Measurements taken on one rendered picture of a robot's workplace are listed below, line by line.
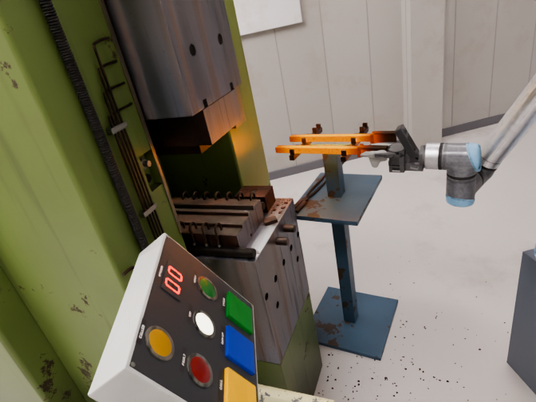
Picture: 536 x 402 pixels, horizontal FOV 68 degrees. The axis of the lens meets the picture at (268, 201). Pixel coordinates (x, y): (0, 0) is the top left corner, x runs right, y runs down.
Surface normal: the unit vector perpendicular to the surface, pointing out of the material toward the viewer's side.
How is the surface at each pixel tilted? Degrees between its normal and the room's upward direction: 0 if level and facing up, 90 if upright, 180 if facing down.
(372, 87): 90
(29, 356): 90
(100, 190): 90
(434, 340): 0
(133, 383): 90
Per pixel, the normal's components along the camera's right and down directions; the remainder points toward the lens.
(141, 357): 0.76, -0.61
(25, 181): -0.35, 0.50
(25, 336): 0.92, 0.01
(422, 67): 0.18, 0.43
